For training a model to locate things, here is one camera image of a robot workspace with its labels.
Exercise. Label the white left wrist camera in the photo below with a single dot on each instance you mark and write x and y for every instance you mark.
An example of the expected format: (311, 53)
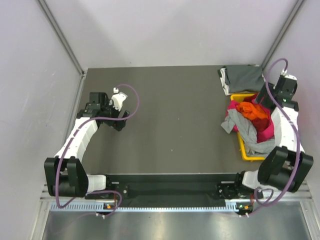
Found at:
(117, 99)

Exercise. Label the yellow plastic bin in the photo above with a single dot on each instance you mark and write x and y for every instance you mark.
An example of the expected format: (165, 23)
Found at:
(239, 97)

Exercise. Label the dark red t shirt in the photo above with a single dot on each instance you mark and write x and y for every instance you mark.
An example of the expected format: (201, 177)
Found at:
(259, 124)

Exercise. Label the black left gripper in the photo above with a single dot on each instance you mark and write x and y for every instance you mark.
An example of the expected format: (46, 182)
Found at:
(117, 125)

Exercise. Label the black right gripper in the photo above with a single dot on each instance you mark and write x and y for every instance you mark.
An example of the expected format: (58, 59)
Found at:
(265, 91)

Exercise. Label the pink t shirt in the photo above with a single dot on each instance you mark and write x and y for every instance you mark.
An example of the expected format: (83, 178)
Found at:
(261, 136)

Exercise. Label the aluminium corner post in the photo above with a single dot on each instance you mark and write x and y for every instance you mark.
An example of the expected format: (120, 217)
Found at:
(60, 35)
(298, 5)

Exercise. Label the orange t shirt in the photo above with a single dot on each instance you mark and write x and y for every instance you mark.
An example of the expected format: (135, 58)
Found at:
(252, 111)

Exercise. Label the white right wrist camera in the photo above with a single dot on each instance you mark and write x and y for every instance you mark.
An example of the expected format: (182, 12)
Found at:
(287, 80)

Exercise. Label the folded dark grey t shirt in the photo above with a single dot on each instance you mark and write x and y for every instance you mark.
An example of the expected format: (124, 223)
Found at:
(246, 78)

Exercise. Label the light grey t shirt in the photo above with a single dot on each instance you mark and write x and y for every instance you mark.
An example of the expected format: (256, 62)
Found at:
(248, 133)

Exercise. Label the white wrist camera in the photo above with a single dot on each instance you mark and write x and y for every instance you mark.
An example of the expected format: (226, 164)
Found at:
(117, 99)
(287, 80)

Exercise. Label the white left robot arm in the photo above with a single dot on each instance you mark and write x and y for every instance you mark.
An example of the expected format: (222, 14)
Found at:
(64, 173)

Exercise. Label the right aluminium corner post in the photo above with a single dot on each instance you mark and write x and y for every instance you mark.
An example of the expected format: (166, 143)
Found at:
(298, 5)

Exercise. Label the aluminium frame rail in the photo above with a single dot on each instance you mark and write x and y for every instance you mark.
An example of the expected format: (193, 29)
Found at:
(301, 195)

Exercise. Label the left aluminium corner post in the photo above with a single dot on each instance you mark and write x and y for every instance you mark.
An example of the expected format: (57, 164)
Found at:
(60, 35)

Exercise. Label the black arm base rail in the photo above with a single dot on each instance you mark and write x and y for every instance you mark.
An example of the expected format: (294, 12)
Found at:
(174, 190)

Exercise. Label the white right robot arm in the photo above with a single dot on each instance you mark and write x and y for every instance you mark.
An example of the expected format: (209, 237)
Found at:
(287, 163)

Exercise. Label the slotted grey cable duct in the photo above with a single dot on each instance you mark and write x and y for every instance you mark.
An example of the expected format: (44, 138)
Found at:
(108, 206)

